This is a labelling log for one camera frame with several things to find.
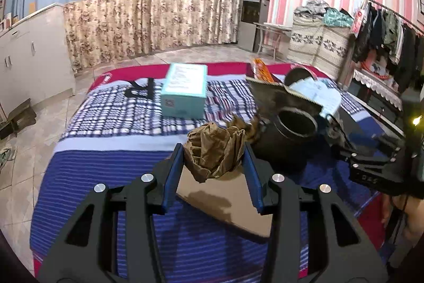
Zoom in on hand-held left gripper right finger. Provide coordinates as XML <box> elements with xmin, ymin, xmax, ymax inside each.
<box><xmin>243</xmin><ymin>145</ymin><xmax>390</xmax><ymax>283</ymax></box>

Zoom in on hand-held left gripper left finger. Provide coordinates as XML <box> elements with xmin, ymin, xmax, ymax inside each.
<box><xmin>38</xmin><ymin>143</ymin><xmax>184</xmax><ymax>283</ymax></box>

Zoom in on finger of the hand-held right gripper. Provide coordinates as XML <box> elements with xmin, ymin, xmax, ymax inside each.
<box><xmin>326</xmin><ymin>125</ymin><xmax>403</xmax><ymax>171</ymax></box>

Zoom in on tan phone case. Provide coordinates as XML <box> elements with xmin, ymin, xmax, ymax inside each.
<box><xmin>175</xmin><ymin>167</ymin><xmax>275</xmax><ymax>239</ymax></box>

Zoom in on black bag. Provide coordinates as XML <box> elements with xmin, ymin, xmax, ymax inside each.
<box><xmin>248</xmin><ymin>77</ymin><xmax>323</xmax><ymax>171</ymax></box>

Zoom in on brown paper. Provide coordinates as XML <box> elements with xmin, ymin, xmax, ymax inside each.
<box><xmin>184</xmin><ymin>124</ymin><xmax>247</xmax><ymax>184</ymax></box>

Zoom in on white face mask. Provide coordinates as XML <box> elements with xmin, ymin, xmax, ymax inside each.
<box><xmin>291</xmin><ymin>77</ymin><xmax>342</xmax><ymax>119</ymax></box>

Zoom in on bed with plaid blanket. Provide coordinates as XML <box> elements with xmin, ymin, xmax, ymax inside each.
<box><xmin>30</xmin><ymin>62</ymin><xmax>411</xmax><ymax>283</ymax></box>

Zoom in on low table with lace cloth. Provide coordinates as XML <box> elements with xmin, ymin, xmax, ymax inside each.
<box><xmin>351</xmin><ymin>69</ymin><xmax>403</xmax><ymax>111</ymax></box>

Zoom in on teal cardboard box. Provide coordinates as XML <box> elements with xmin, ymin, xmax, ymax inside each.
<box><xmin>161</xmin><ymin>63</ymin><xmax>209</xmax><ymax>120</ymax></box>

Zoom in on orange snack wrapper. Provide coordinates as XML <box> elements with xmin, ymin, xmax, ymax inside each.
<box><xmin>252</xmin><ymin>58</ymin><xmax>275</xmax><ymax>85</ymax></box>

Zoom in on pink metal bowl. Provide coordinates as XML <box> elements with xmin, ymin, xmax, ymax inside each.
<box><xmin>284</xmin><ymin>67</ymin><xmax>313</xmax><ymax>86</ymax></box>

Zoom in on row of hanging clothes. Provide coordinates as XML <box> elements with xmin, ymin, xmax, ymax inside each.
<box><xmin>351</xmin><ymin>1</ymin><xmax>424</xmax><ymax>91</ymax></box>

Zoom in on beige patterned cloth cover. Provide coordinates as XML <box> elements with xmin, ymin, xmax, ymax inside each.
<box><xmin>286</xmin><ymin>12</ymin><xmax>353</xmax><ymax>78</ymax></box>

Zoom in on teal clothes pile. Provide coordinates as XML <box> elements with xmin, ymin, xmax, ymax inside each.
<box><xmin>323</xmin><ymin>8</ymin><xmax>353</xmax><ymax>28</ymax></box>

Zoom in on grey water dispenser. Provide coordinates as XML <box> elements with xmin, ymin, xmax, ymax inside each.
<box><xmin>237</xmin><ymin>0</ymin><xmax>270</xmax><ymax>52</ymax></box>

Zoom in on metal clothes rack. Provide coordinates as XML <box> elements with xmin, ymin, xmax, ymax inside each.
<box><xmin>359</xmin><ymin>0</ymin><xmax>424</xmax><ymax>38</ymax></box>

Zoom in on small folding table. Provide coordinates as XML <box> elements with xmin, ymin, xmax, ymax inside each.
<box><xmin>253</xmin><ymin>22</ymin><xmax>293</xmax><ymax>60</ymax></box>

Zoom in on blue floral curtain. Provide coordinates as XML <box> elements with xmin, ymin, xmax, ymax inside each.
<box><xmin>7</xmin><ymin>0</ymin><xmax>252</xmax><ymax>75</ymax></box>

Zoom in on wooden stool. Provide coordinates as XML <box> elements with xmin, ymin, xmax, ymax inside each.
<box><xmin>0</xmin><ymin>99</ymin><xmax>37</xmax><ymax>139</ymax></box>

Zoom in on grey clothes pile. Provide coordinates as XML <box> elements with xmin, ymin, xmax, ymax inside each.
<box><xmin>295</xmin><ymin>0</ymin><xmax>330</xmax><ymax>16</ymax></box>

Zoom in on green slippers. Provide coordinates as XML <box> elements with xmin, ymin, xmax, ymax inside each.
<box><xmin>0</xmin><ymin>148</ymin><xmax>17</xmax><ymax>167</ymax></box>

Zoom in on white cabinet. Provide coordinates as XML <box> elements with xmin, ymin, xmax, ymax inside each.
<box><xmin>0</xmin><ymin>3</ymin><xmax>77</xmax><ymax>124</ymax></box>

